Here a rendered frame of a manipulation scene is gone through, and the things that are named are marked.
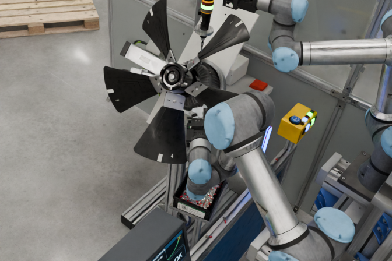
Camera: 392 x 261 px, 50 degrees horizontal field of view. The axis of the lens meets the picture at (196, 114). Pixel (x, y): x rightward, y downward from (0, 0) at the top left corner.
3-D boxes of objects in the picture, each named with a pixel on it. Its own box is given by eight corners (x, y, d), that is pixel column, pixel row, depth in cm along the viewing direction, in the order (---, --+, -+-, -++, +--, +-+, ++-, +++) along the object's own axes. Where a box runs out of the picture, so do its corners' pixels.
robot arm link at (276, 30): (267, 58, 138) (274, 28, 130) (265, 41, 146) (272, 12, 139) (290, 61, 138) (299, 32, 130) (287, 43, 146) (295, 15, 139)
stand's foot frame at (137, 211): (184, 166, 296) (185, 159, 290) (236, 201, 277) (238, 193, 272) (121, 222, 256) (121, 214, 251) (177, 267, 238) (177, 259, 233)
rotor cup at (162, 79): (164, 89, 184) (149, 84, 172) (179, 60, 183) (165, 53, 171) (190, 104, 178) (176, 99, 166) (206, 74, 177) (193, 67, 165)
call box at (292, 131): (292, 119, 196) (298, 101, 189) (311, 129, 192) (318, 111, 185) (275, 136, 186) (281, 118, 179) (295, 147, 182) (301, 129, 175)
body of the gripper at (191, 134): (186, 114, 155) (185, 136, 146) (209, 114, 155) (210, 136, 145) (187, 129, 160) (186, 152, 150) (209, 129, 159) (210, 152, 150)
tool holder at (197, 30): (195, 23, 157) (198, -1, 151) (213, 25, 158) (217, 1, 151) (193, 35, 151) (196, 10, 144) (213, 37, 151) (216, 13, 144)
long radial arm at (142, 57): (188, 73, 198) (177, 67, 187) (180, 87, 199) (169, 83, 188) (143, 49, 210) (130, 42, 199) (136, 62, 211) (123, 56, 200)
